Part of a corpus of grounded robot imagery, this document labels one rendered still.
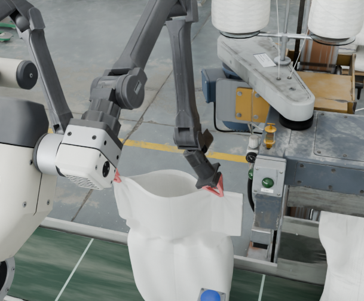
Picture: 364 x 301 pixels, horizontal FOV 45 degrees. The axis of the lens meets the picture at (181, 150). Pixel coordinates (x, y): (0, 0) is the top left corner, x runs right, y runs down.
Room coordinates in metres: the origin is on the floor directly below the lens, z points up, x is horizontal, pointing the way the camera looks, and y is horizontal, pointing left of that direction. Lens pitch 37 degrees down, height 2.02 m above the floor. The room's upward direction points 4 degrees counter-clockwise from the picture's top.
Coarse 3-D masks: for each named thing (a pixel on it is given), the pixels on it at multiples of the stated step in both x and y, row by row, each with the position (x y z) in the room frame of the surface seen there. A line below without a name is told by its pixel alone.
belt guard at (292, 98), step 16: (224, 48) 1.31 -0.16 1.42; (240, 48) 1.30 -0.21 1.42; (256, 48) 1.30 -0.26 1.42; (272, 48) 1.29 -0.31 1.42; (240, 64) 1.21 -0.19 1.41; (256, 64) 1.18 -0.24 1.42; (256, 80) 1.12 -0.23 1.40; (272, 80) 1.09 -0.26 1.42; (288, 80) 1.08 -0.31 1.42; (272, 96) 1.03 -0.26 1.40; (288, 96) 0.99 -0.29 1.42; (304, 96) 0.99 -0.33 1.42; (288, 112) 0.96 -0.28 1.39; (304, 112) 0.95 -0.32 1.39
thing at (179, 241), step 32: (128, 192) 1.16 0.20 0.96; (160, 192) 1.19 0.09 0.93; (192, 192) 1.15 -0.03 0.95; (224, 192) 1.06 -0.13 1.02; (128, 224) 1.14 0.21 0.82; (160, 224) 1.06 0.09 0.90; (192, 224) 1.06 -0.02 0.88; (224, 224) 1.06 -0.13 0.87; (160, 256) 1.05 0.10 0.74; (192, 256) 1.01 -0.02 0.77; (224, 256) 1.02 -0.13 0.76; (160, 288) 1.05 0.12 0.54; (192, 288) 1.00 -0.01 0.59; (224, 288) 1.00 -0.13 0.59
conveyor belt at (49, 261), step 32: (32, 256) 1.39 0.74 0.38; (64, 256) 1.38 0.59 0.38; (96, 256) 1.36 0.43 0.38; (128, 256) 1.35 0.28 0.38; (32, 288) 1.21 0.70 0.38; (64, 288) 1.19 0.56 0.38; (96, 288) 1.18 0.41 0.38; (128, 288) 1.17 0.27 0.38; (256, 288) 1.13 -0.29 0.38; (288, 288) 1.12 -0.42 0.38; (320, 288) 1.11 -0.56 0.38
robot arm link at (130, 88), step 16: (160, 0) 1.13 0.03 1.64; (176, 0) 1.18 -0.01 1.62; (144, 16) 1.09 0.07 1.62; (160, 16) 1.10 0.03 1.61; (176, 16) 1.23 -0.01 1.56; (144, 32) 1.03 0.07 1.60; (128, 48) 0.99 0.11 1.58; (144, 48) 1.00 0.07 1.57; (128, 64) 0.93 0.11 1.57; (144, 64) 0.98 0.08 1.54; (96, 80) 0.91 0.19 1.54; (128, 80) 0.87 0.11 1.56; (144, 80) 0.92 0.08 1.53; (128, 96) 0.85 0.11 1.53; (144, 96) 0.90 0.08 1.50
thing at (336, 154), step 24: (336, 120) 0.99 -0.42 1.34; (360, 120) 0.98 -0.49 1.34; (264, 144) 0.90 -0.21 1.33; (288, 144) 0.89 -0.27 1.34; (312, 144) 0.89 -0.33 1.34; (336, 144) 0.88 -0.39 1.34; (360, 144) 0.87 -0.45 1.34; (288, 168) 0.85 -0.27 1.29; (312, 168) 0.83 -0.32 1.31; (336, 168) 0.81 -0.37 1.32; (360, 168) 0.79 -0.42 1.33; (336, 192) 0.81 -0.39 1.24; (360, 192) 0.78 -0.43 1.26; (264, 216) 0.86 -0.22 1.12
